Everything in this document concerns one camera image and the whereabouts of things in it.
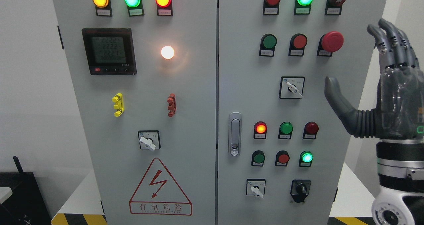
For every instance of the glowing white lamp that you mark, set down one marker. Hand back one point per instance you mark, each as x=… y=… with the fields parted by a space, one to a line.
x=167 y=52

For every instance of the gray electrical cabinet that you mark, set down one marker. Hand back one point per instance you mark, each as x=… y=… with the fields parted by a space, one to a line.
x=219 y=67

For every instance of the black digital power meter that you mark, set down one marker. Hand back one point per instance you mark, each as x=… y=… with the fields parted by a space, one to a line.
x=109 y=51

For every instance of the gray rotary switch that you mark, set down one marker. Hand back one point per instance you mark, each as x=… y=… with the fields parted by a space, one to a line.
x=255 y=187
x=291 y=87

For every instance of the yellow terminal connector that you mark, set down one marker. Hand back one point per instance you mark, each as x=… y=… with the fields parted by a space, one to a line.
x=118 y=104

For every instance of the silver door handle lock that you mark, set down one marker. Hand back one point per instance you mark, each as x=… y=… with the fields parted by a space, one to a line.
x=234 y=139

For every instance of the upper green push button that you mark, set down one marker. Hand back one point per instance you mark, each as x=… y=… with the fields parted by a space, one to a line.
x=268 y=41

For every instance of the red push button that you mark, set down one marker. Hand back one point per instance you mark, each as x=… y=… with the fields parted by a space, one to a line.
x=298 y=41
x=282 y=158

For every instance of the red electric hazard sticker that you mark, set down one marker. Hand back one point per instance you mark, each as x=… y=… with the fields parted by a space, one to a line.
x=158 y=193

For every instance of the left door gray switch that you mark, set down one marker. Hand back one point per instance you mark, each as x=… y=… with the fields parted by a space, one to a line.
x=149 y=140

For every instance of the lit green push button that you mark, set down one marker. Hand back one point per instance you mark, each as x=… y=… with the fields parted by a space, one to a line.
x=306 y=157

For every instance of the lower red push button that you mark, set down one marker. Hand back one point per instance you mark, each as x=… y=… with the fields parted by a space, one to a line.
x=282 y=158

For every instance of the red emergency stop button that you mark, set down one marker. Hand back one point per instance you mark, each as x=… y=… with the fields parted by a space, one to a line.
x=332 y=41

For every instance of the black box with antenna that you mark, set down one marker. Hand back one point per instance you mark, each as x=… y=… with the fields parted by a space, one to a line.
x=26 y=205

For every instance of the upper red push button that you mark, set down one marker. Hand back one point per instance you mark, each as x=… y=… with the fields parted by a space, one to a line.
x=298 y=41

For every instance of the gray robotic hand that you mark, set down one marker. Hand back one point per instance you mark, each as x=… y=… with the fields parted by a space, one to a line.
x=398 y=114

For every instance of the dark red indicator light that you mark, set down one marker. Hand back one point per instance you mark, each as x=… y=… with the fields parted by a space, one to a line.
x=311 y=128

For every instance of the lower green push button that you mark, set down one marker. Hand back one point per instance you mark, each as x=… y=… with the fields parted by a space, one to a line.
x=258 y=158

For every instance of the red terminal connector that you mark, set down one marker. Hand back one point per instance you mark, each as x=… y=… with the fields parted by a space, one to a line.
x=171 y=105

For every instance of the middle green indicator light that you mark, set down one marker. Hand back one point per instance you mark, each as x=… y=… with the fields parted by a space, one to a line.
x=286 y=128

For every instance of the black rotary switch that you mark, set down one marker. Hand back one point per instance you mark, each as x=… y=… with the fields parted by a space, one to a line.
x=300 y=190

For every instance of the lit red indicator light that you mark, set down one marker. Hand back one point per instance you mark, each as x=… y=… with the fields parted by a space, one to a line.
x=260 y=127

